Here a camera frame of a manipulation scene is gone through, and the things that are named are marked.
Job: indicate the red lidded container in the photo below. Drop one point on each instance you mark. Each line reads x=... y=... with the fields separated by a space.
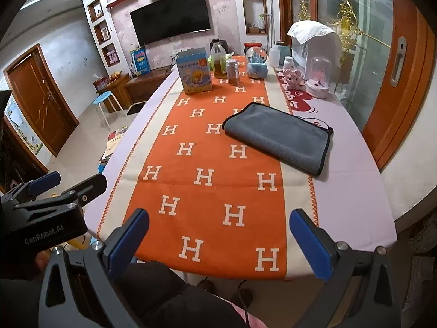
x=254 y=44

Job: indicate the black television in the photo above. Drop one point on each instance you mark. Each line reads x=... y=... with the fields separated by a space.
x=170 y=17

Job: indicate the pink glass dome ornament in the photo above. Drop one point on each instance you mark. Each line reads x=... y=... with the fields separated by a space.
x=319 y=75

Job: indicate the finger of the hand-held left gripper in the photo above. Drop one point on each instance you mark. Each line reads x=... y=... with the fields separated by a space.
x=44 y=181
x=89 y=186

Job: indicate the brown wooden door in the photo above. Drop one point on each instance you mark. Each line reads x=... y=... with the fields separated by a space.
x=37 y=95

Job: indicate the person's dark trousers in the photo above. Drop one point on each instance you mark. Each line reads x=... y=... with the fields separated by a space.
x=164 y=293

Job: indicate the stack of books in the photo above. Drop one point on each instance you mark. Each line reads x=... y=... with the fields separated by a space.
x=114 y=141

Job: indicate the blue toy box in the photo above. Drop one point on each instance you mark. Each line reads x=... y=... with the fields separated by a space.
x=140 y=61

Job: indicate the blue stool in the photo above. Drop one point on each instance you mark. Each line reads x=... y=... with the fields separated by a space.
x=105 y=97

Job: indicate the small gold door ornament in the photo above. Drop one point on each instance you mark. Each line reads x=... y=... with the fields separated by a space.
x=304 y=8

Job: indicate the pink plush toy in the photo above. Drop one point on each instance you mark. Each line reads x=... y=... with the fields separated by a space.
x=293 y=78

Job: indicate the small white bottle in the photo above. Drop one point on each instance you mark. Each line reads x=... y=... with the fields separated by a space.
x=288 y=64

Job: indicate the wooden sliding door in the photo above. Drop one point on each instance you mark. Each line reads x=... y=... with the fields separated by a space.
x=406 y=116

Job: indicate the orange printed table runner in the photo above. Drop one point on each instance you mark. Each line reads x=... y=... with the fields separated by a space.
x=208 y=153

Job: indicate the small glass jar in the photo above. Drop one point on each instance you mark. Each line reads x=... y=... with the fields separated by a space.
x=233 y=73

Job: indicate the grey towel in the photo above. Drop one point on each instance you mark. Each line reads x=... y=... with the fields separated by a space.
x=280 y=133

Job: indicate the white appliance with cloth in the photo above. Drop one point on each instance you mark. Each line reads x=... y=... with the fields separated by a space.
x=314 y=30

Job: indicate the wall chart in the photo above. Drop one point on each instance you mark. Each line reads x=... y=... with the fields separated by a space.
x=22 y=123

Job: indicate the blue printed box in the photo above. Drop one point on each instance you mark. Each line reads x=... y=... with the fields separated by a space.
x=194 y=71

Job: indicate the large glass bottle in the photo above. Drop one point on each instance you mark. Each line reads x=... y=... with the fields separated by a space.
x=218 y=64

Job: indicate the pink tablecloth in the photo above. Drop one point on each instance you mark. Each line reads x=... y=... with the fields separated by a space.
x=344 y=194

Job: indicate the fruit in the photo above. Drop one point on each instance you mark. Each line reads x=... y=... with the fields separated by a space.
x=115 y=75

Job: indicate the white plastic jar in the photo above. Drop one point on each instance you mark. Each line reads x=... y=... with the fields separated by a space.
x=277 y=56

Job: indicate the black mat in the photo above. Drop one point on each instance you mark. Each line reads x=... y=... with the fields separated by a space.
x=136 y=107

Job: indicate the wooden television cabinet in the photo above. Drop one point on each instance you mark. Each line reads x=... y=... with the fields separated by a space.
x=143 y=82

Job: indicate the pink cloth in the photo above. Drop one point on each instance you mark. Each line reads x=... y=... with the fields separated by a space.
x=269 y=319

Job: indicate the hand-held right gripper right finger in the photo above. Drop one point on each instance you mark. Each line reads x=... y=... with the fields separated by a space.
x=312 y=246

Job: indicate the large gold door ornament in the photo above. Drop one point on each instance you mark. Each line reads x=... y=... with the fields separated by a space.
x=346 y=17

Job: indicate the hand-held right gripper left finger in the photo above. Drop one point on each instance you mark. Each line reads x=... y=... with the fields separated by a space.
x=127 y=246

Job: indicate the red tissue box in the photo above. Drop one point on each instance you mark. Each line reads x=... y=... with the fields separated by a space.
x=101 y=83

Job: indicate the blue snow globe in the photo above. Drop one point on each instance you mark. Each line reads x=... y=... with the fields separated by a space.
x=257 y=63

